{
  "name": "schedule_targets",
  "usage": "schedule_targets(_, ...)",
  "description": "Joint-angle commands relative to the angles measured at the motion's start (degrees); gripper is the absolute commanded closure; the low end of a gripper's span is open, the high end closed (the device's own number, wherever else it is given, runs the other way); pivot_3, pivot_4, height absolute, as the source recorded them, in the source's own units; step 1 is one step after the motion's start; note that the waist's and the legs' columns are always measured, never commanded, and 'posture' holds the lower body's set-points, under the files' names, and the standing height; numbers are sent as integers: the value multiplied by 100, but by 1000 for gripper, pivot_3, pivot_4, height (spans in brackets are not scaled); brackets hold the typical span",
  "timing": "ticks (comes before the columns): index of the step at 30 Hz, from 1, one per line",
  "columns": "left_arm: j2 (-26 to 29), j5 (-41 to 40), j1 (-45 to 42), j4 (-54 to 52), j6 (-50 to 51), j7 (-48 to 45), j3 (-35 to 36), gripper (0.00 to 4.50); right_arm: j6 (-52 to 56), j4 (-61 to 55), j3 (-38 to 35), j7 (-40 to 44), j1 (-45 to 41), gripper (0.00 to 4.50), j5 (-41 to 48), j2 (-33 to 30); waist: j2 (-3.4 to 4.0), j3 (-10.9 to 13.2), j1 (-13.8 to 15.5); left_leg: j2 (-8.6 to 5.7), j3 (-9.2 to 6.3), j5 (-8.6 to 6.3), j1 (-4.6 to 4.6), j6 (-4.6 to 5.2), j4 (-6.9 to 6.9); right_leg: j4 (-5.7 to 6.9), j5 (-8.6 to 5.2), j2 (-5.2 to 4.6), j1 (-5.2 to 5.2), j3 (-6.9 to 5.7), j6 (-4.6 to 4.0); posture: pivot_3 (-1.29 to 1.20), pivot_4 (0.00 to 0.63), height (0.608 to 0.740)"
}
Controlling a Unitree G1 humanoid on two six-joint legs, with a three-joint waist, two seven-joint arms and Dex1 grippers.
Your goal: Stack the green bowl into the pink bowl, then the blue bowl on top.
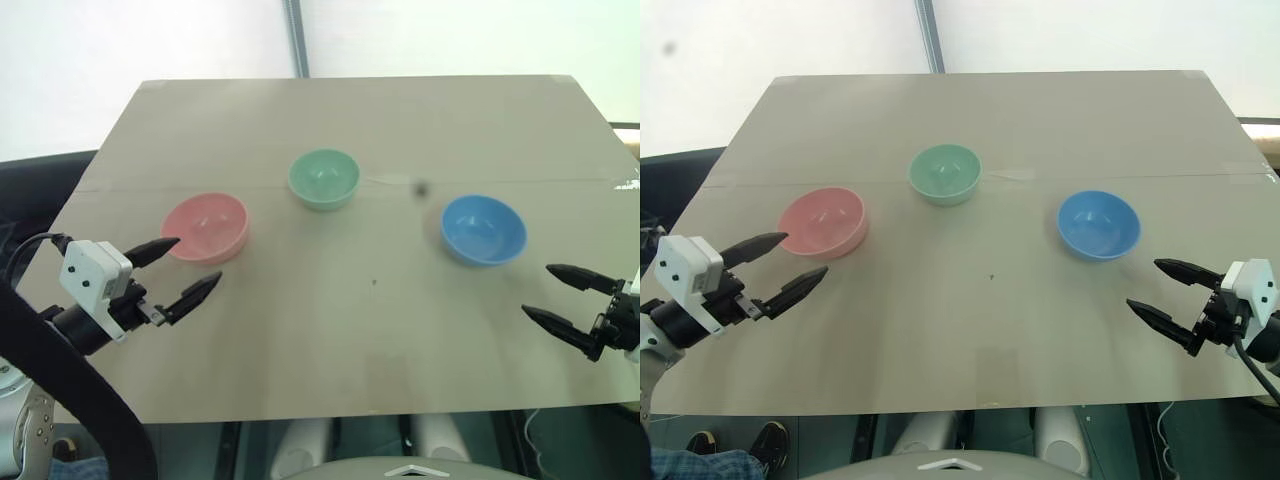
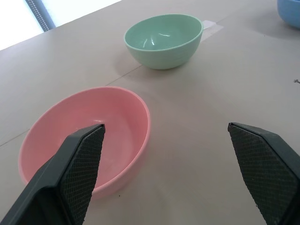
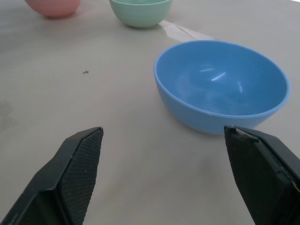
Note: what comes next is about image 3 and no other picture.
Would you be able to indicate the red plastic bowl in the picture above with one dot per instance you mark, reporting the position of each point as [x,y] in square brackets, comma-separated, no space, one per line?
[55,7]

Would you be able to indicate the blue plastic bowl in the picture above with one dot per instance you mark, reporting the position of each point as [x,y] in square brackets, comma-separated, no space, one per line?
[220,86]

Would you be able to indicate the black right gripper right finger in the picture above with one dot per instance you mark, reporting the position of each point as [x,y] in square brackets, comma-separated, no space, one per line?
[260,178]

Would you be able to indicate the clear tape strip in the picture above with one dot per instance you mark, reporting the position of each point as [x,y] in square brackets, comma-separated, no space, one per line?
[180,30]

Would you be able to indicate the green plastic bowl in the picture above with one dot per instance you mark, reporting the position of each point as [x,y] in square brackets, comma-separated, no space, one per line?
[140,11]

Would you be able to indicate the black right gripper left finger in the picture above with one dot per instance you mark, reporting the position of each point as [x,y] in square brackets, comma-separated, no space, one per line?
[70,173]

